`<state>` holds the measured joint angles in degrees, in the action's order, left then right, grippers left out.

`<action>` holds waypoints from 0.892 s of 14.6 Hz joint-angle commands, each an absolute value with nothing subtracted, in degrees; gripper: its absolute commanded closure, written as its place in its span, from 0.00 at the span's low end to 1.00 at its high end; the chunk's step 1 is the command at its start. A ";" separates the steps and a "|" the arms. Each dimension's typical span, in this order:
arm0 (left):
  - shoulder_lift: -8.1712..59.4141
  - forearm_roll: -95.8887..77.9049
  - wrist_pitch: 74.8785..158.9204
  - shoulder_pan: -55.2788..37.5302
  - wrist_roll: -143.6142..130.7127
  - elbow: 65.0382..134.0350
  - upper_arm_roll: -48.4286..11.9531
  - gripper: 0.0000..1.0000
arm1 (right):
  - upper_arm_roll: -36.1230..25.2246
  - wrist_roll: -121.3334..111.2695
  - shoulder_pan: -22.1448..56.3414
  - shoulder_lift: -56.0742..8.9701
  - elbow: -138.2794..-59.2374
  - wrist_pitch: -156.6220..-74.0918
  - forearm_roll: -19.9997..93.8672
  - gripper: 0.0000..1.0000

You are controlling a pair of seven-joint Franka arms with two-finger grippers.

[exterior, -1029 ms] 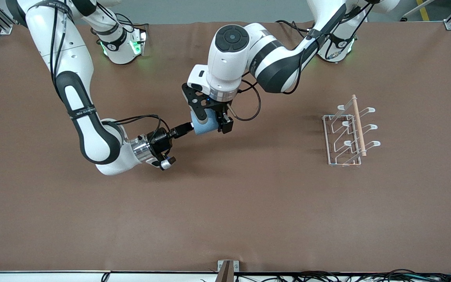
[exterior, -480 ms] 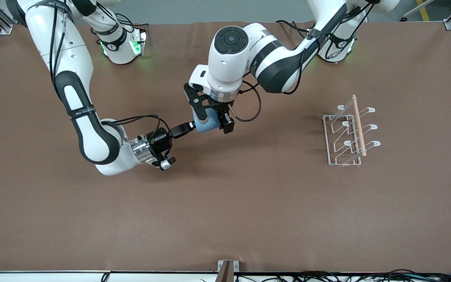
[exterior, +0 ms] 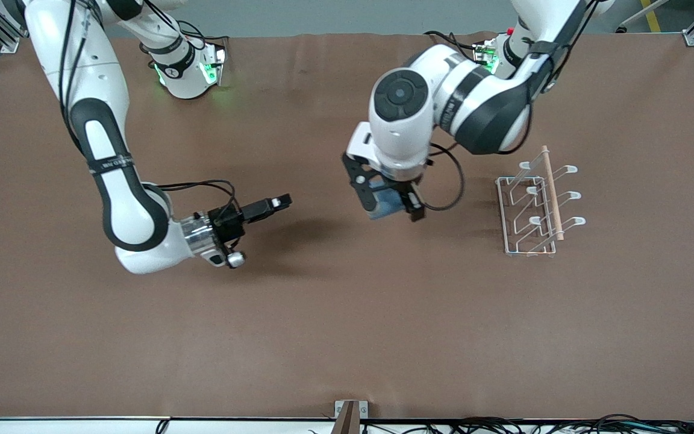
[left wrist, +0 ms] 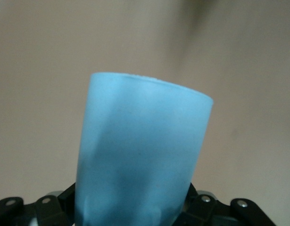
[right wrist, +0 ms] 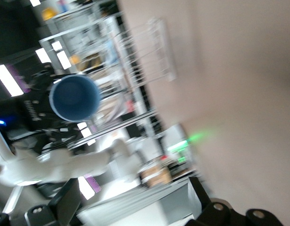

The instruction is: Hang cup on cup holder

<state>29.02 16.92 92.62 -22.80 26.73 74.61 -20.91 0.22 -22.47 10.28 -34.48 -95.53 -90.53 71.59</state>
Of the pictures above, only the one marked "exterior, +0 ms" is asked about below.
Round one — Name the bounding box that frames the blue plastic cup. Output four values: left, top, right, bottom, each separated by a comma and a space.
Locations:
366, 186, 406, 221

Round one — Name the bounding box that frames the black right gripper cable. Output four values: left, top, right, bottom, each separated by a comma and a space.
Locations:
157, 179, 238, 213

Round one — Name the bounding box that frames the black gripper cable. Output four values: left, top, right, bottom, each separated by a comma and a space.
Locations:
422, 142, 466, 212
157, 179, 238, 213

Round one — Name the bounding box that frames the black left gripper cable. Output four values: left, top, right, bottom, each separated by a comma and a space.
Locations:
422, 142, 466, 212

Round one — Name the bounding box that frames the white wire cup holder rack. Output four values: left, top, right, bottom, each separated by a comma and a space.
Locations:
496, 145, 586, 258

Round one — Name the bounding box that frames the black left arm base cable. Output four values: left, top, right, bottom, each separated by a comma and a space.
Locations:
424, 30, 477, 61

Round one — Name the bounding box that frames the black arm base cable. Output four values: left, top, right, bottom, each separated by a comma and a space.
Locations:
175, 21, 230, 50
424, 30, 477, 61

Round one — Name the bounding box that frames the black right arm base cable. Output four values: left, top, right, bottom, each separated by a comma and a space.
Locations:
175, 21, 230, 50

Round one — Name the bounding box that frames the black cable bundle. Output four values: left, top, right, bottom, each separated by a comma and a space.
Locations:
362, 414, 694, 434

